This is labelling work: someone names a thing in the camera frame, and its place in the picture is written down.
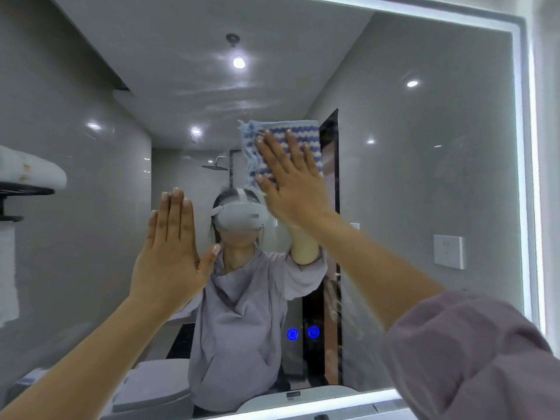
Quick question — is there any person's left forearm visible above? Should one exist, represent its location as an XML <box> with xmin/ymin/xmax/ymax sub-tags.
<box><xmin>0</xmin><ymin>296</ymin><xmax>202</xmax><ymax>420</ymax></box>

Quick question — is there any folded white towel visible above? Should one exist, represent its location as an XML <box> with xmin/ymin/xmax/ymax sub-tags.
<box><xmin>0</xmin><ymin>145</ymin><xmax>68</xmax><ymax>191</ymax></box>

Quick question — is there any person's right forearm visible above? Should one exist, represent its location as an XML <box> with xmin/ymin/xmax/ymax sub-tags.
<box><xmin>283</xmin><ymin>211</ymin><xmax>445</xmax><ymax>334</ymax></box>

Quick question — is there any black towel shelf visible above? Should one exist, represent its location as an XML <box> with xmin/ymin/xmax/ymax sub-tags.
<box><xmin>0</xmin><ymin>181</ymin><xmax>56</xmax><ymax>223</ymax></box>

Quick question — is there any white wall socket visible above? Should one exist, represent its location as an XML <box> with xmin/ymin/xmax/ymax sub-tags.
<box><xmin>433</xmin><ymin>234</ymin><xmax>466</xmax><ymax>271</ymax></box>

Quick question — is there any hanging white towel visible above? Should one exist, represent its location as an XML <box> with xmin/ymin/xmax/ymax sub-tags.
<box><xmin>0</xmin><ymin>226</ymin><xmax>21</xmax><ymax>328</ymax></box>

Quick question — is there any person's right hand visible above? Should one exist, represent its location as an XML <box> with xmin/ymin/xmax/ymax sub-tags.
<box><xmin>255</xmin><ymin>130</ymin><xmax>338</xmax><ymax>230</ymax></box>

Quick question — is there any blue white striped cleaning cloth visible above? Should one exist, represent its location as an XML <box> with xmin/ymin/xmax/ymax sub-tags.
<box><xmin>237</xmin><ymin>119</ymin><xmax>325</xmax><ymax>191</ymax></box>

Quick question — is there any person's left hand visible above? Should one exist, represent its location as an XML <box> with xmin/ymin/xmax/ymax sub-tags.
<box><xmin>129</xmin><ymin>187</ymin><xmax>221</xmax><ymax>320</ymax></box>

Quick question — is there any lit-edge wall mirror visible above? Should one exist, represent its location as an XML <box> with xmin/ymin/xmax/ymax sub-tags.
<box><xmin>0</xmin><ymin>0</ymin><xmax>548</xmax><ymax>420</ymax></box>

